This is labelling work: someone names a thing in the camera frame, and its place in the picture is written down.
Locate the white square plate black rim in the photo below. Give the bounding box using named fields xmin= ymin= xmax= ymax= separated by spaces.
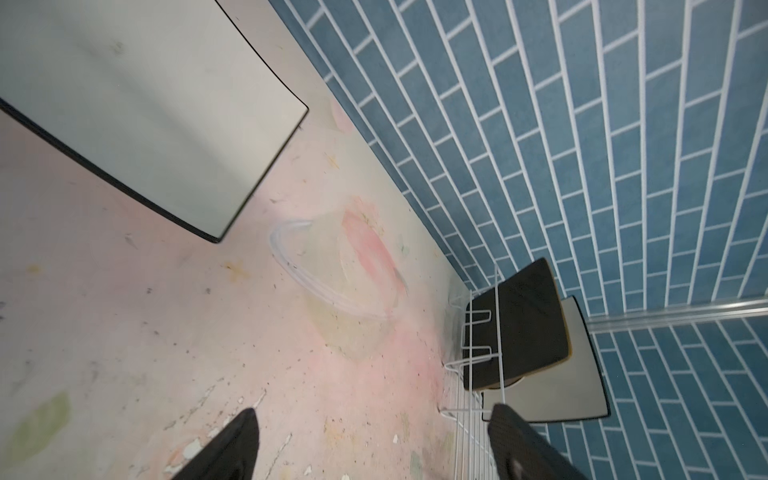
xmin=1 ymin=1 xmax=309 ymax=243

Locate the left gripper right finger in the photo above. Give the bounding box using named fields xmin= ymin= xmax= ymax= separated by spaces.
xmin=487 ymin=403 xmax=587 ymax=480

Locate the white wire dish rack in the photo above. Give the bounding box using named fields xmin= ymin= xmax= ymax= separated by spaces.
xmin=438 ymin=266 xmax=504 ymax=479

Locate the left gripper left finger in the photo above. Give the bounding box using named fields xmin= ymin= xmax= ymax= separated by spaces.
xmin=172 ymin=407 xmax=260 ymax=480

